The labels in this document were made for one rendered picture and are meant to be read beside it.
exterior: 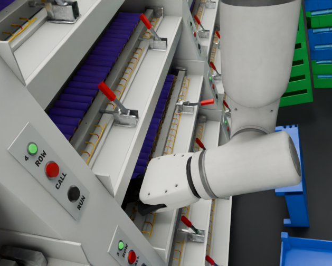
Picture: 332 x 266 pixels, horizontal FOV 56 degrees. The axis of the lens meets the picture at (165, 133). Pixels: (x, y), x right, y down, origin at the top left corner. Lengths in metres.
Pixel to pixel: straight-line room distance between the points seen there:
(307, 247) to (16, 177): 0.98
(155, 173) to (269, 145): 0.21
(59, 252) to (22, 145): 0.14
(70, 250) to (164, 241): 0.27
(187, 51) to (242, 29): 0.61
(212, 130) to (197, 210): 0.32
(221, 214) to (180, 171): 0.57
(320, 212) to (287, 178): 0.76
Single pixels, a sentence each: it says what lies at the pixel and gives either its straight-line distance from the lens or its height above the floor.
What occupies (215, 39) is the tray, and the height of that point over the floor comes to 0.37.
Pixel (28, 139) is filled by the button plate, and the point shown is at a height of 0.89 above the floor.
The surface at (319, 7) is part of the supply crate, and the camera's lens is 1.51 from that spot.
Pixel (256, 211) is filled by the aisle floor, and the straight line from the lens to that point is 1.26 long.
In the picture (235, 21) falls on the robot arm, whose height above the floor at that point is 0.89.
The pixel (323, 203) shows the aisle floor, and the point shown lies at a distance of 1.26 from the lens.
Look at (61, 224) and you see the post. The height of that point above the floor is 0.80.
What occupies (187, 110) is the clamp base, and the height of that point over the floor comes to 0.55.
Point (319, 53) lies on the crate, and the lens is 1.61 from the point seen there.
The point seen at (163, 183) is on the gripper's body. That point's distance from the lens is 0.55.
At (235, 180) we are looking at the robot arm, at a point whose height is 0.66.
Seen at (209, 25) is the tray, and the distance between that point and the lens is 1.32.
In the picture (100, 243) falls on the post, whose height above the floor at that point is 0.73.
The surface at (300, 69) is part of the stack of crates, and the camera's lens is 1.54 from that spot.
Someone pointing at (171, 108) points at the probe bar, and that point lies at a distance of 0.84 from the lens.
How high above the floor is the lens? 1.04
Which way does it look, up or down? 36 degrees down
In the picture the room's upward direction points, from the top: 28 degrees counter-clockwise
